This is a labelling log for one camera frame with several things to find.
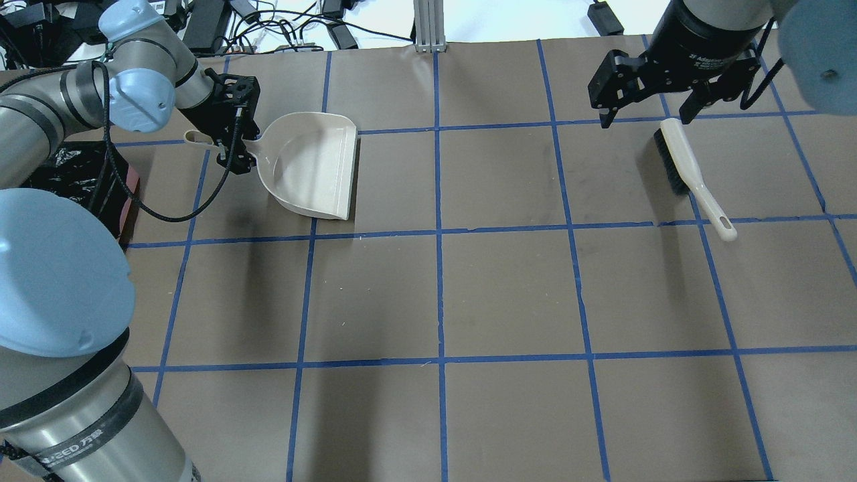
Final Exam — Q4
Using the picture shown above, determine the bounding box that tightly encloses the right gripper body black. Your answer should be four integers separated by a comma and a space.
646, 1, 771, 91

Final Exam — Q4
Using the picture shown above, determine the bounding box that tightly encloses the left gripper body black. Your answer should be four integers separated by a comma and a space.
200, 70, 260, 141

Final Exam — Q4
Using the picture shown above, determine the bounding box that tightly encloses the beige plastic dustpan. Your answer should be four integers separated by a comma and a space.
184, 112, 360, 221

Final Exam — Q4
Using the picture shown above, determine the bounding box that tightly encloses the white hand brush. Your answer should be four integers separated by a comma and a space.
653, 118, 738, 242

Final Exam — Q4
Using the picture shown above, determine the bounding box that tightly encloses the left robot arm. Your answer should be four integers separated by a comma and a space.
1, 1, 260, 481

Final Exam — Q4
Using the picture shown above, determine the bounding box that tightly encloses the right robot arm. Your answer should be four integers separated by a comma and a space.
587, 1, 856, 128

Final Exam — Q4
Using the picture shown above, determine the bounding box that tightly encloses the bin with black bag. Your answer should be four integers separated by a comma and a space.
21, 141, 140, 244

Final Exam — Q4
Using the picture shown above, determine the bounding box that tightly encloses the aluminium frame post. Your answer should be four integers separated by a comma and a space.
413, 0, 448, 53

